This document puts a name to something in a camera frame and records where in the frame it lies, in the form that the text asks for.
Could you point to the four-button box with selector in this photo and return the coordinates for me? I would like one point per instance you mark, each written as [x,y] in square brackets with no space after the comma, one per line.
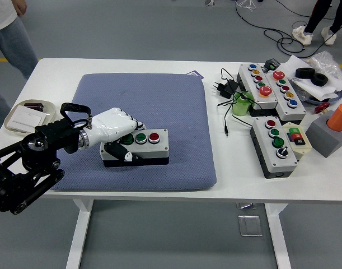
[285,164]

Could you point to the grey four-button control box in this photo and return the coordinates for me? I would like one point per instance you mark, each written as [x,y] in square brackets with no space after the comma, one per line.
[159,151]

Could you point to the beige oval tray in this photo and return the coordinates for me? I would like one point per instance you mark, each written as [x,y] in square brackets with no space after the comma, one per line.
[49,107]

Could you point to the small metal floor plate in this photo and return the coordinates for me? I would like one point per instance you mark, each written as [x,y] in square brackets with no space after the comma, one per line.
[246,206]

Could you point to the person in white shoes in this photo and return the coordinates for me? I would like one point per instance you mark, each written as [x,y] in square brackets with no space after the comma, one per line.
[316,14]

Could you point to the blue-grey textured mat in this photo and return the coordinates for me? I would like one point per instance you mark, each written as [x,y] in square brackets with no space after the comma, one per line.
[165,106]

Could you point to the beige green red switch box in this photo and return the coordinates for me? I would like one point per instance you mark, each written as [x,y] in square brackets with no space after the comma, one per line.
[303,148]

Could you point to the small white floor item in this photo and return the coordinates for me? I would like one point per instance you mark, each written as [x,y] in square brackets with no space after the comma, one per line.
[210,2]

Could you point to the white wall switch plate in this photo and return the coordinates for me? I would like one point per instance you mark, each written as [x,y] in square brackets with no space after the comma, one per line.
[25,119]

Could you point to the dark red small cylinder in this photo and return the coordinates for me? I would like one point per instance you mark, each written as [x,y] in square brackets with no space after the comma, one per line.
[33,106]

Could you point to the black power adapter plug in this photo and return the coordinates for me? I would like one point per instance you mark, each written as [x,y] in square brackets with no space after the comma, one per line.
[225,88]

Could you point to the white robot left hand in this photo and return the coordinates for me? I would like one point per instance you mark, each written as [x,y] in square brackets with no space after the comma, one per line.
[112,123]

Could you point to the five-button box red mushroom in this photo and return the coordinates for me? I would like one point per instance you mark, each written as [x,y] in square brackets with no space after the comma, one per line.
[296,110]

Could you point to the white table leg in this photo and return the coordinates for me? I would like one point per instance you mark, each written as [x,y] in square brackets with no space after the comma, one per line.
[78,232]
[278,238]

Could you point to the person's hand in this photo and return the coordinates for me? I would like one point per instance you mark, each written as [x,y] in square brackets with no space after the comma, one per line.
[19,7]

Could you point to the blue-rimmed round plate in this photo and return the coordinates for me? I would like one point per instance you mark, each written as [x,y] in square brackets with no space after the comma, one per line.
[331,99]

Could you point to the green plastic cylinder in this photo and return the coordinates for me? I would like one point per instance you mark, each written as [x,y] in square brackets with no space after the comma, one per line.
[239,107]

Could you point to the purple white label card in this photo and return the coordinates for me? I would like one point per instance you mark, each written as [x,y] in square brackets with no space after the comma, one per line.
[194,74]

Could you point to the clear bubble wrap bag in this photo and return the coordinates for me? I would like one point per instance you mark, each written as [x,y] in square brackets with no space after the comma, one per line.
[326,63]

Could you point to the white foam sheet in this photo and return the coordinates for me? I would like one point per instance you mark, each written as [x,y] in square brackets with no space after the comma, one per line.
[291,67]

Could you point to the metal floor socket plate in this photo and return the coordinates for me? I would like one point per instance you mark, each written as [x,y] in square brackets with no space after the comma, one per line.
[250,225]

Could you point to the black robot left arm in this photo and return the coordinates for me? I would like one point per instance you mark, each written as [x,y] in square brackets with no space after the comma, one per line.
[47,134]

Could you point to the orange cylinder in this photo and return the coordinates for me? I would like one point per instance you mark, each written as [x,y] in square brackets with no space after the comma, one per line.
[340,117]

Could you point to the grey block holder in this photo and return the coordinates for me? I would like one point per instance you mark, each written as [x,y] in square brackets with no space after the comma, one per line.
[324,140]

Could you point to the five-button box orange-ringed mushroom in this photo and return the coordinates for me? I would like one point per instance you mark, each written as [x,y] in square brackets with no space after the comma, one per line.
[267,101]

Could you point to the small black terminal module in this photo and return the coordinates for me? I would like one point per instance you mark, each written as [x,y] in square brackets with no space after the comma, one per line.
[271,64]

